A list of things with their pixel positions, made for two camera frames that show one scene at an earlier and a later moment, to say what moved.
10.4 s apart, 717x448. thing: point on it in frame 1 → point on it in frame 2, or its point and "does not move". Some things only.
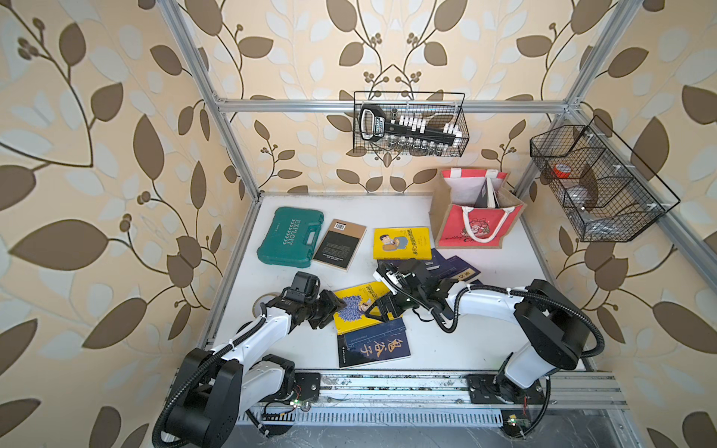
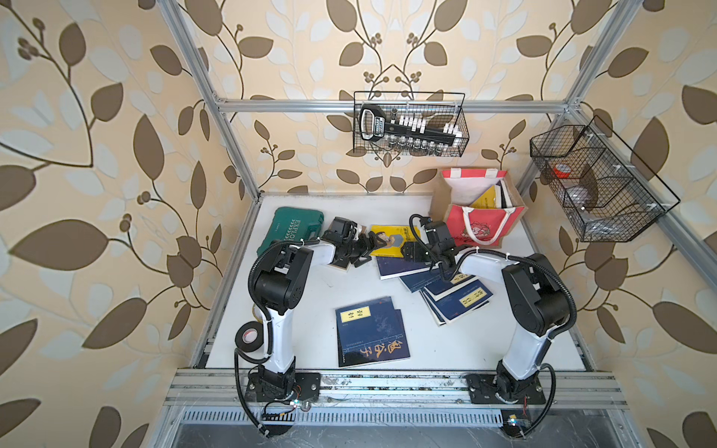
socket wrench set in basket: [417, 135] does not move
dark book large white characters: [372, 344] does not move
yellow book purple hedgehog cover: [351, 303] → [485, 201]
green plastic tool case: [291, 237] does not move
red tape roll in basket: [562, 170] does not move
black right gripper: [386, 300] → [416, 246]
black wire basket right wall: [608, 193] does not move
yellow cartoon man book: [401, 243] does not move
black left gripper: [331, 305] → [364, 248]
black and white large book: [489, 198] → [502, 198]
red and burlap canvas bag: [474, 209] does not move
